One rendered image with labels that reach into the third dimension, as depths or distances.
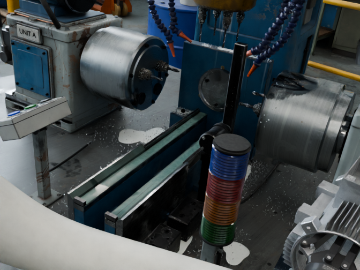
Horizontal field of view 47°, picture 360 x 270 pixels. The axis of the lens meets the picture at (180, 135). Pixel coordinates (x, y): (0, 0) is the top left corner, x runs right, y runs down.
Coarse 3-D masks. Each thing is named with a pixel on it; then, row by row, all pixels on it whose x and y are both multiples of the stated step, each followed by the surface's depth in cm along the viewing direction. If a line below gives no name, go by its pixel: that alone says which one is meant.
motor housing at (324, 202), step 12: (312, 204) 77; (324, 204) 78; (348, 204) 72; (324, 216) 73; (336, 216) 71; (348, 216) 70; (300, 228) 73; (324, 228) 68; (336, 228) 68; (348, 228) 67; (288, 240) 74; (300, 240) 71; (348, 240) 88; (288, 252) 74; (288, 264) 75; (300, 264) 76
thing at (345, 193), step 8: (352, 168) 74; (344, 176) 72; (352, 176) 72; (344, 184) 71; (352, 184) 70; (336, 192) 74; (344, 192) 72; (352, 192) 71; (336, 200) 73; (344, 200) 72; (352, 200) 71
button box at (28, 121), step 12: (36, 108) 99; (48, 108) 101; (60, 108) 104; (0, 120) 97; (12, 120) 93; (24, 120) 96; (36, 120) 98; (48, 120) 101; (0, 132) 97; (12, 132) 95; (24, 132) 95
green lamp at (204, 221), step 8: (208, 224) 69; (216, 224) 68; (232, 224) 69; (208, 232) 70; (216, 232) 69; (224, 232) 69; (232, 232) 71; (208, 240) 70; (216, 240) 70; (224, 240) 70
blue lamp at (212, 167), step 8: (216, 152) 63; (248, 152) 63; (216, 160) 63; (224, 160) 62; (232, 160) 62; (240, 160) 62; (248, 160) 64; (216, 168) 64; (224, 168) 63; (232, 168) 63; (240, 168) 63; (216, 176) 64; (224, 176) 64; (232, 176) 64; (240, 176) 64
